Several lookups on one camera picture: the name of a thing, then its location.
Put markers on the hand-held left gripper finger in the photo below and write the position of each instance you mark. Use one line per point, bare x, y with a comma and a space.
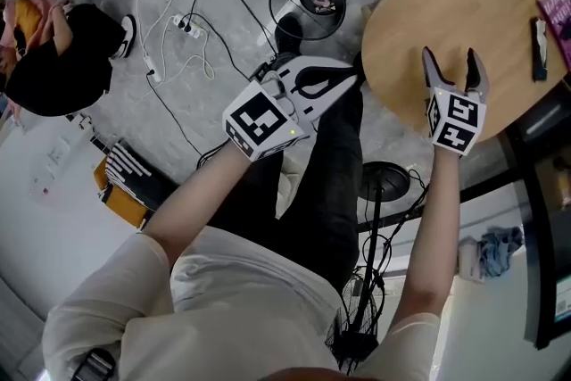
321, 61
319, 107

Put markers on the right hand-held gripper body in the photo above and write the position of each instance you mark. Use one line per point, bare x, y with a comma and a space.
457, 120

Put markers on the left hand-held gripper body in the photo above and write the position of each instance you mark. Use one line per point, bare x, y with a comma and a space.
259, 120

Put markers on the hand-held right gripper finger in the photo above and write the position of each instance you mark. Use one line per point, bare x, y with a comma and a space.
435, 73
477, 76

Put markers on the black pen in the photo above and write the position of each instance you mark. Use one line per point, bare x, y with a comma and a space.
539, 58

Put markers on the person's right forearm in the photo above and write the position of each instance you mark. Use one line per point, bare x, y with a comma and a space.
430, 236

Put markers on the person's left forearm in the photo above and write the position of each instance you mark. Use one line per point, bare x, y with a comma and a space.
201, 201

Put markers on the person's black shoe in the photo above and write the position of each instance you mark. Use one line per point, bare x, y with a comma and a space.
287, 31

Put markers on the person's black trousers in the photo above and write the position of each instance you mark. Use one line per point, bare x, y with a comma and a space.
330, 174

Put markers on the black standing fan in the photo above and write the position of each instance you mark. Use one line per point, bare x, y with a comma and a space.
386, 180

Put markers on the purple book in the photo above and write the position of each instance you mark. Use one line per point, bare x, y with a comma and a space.
560, 13

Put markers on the white power strip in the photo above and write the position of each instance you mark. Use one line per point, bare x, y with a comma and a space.
189, 26

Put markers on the black white striped box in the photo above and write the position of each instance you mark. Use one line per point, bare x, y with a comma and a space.
134, 174

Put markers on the blue cloth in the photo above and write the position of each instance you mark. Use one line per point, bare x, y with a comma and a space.
502, 250

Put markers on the white cloth roll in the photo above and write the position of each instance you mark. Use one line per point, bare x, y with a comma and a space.
470, 259

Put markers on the yellow box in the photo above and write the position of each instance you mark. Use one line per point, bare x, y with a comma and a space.
120, 205

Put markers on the person's white shirt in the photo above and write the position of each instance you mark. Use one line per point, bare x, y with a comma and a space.
223, 303

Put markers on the white wall socket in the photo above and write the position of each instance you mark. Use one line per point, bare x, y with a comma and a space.
58, 151

